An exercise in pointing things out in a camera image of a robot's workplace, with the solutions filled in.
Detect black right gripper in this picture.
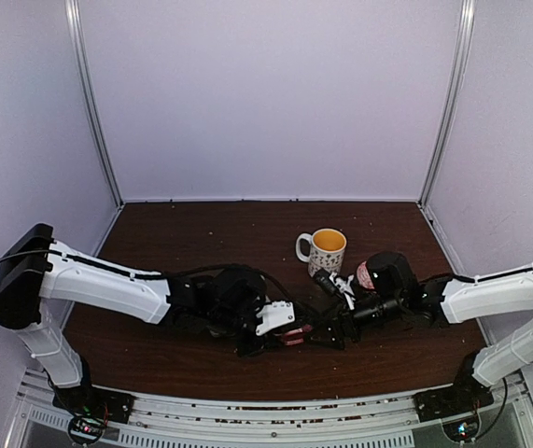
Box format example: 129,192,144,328
302,293,404,353

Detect rose gold wire glasses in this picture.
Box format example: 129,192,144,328
279,325,313,346

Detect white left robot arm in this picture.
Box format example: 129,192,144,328
0,223,296,414

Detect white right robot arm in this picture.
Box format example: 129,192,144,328
312,252,533,413

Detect red patterned ceramic bowl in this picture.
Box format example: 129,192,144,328
356,261,374,289

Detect white floral mug yellow inside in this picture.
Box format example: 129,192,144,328
295,228,347,277

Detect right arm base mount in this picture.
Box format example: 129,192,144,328
413,385,494,443

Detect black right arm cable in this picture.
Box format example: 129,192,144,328
433,260,533,286

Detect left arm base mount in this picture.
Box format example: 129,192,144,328
52,387,134,445

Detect aluminium right corner post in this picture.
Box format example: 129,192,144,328
418,0,476,210

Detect aluminium corner post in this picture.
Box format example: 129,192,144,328
64,0,124,209
418,0,476,210

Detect aluminium left corner post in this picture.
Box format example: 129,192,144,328
64,0,124,209

